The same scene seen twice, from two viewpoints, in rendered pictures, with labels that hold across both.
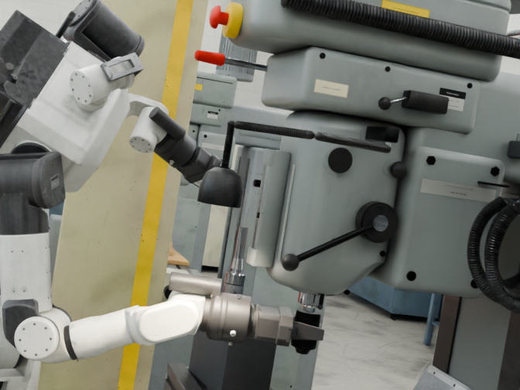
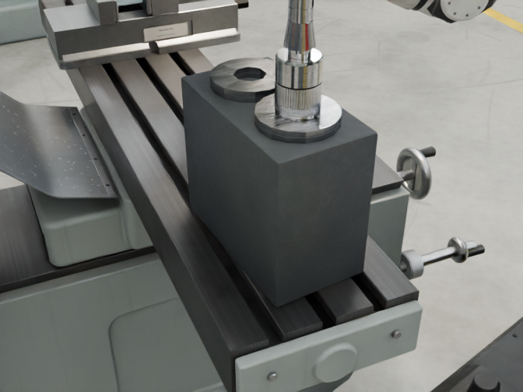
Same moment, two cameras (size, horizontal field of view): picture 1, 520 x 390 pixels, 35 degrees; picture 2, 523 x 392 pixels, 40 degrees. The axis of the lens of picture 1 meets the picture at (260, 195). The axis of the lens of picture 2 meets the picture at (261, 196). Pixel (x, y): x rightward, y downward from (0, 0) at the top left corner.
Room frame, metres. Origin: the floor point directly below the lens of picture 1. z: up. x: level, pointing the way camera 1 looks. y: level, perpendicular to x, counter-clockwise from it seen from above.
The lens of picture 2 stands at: (2.61, -0.08, 1.53)
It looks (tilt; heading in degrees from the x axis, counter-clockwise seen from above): 35 degrees down; 174
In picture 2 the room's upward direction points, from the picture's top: straight up
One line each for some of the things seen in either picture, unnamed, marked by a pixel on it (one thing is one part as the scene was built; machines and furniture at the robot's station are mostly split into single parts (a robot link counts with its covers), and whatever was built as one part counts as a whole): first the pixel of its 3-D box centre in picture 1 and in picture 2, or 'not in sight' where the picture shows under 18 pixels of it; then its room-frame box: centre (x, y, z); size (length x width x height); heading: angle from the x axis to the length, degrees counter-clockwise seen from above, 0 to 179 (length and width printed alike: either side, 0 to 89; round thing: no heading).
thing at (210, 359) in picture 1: (233, 343); (272, 169); (1.92, 0.01, 1.09); 0.22 x 0.12 x 0.20; 24
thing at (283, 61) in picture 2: (235, 275); (299, 59); (1.96, 0.03, 1.24); 0.05 x 0.05 x 0.01
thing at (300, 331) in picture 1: (306, 333); not in sight; (1.48, -0.12, 1.23); 0.06 x 0.02 x 0.03; 93
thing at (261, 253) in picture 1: (268, 207); not in sight; (1.48, -0.02, 1.45); 0.04 x 0.04 x 0.21; 18
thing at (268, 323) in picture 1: (257, 323); not in sight; (1.50, -0.03, 1.23); 0.13 x 0.12 x 0.10; 3
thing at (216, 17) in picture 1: (219, 17); not in sight; (1.43, 0.12, 1.76); 0.04 x 0.03 x 0.04; 18
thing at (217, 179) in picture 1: (221, 185); not in sight; (1.35, 0.06, 1.48); 0.07 x 0.07 x 0.06
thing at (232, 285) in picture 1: (234, 287); (298, 87); (1.96, 0.03, 1.21); 0.05 x 0.05 x 0.05
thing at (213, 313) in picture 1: (196, 304); not in sight; (1.51, 0.08, 1.24); 0.11 x 0.11 x 0.11; 3
